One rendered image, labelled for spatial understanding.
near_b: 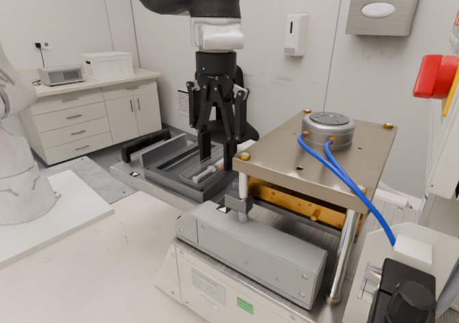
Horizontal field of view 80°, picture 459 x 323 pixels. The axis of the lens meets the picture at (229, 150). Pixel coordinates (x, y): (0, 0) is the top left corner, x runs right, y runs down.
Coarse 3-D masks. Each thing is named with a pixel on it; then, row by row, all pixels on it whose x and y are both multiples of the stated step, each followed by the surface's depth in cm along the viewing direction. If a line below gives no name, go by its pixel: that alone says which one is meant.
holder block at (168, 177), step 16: (192, 144) 70; (160, 160) 62; (176, 160) 65; (192, 160) 62; (160, 176) 57; (176, 176) 56; (224, 176) 56; (176, 192) 55; (192, 192) 52; (208, 192) 52
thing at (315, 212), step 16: (256, 192) 43; (272, 192) 41; (288, 192) 40; (272, 208) 42; (288, 208) 40; (304, 208) 39; (320, 208) 37; (336, 208) 36; (320, 224) 38; (336, 224) 37
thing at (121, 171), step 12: (168, 144) 68; (180, 144) 72; (132, 156) 70; (144, 156) 63; (156, 156) 66; (120, 168) 64; (132, 168) 64; (120, 180) 65; (132, 180) 62; (144, 180) 59; (144, 192) 60; (156, 192) 58; (168, 192) 55; (180, 204) 54; (192, 204) 52
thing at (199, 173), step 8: (208, 160) 60; (216, 160) 60; (192, 168) 57; (200, 168) 57; (208, 168) 57; (216, 168) 57; (184, 176) 54; (192, 176) 54; (200, 176) 54; (208, 176) 54
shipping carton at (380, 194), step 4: (376, 188) 80; (376, 192) 78; (380, 192) 78; (384, 192) 78; (388, 192) 78; (376, 196) 77; (380, 196) 77; (384, 196) 77; (388, 196) 77; (392, 196) 76; (396, 196) 76; (400, 196) 76; (384, 200) 75; (388, 200) 75; (392, 200) 75; (396, 200) 75; (400, 200) 75; (404, 200) 75; (400, 204) 73; (404, 204) 73
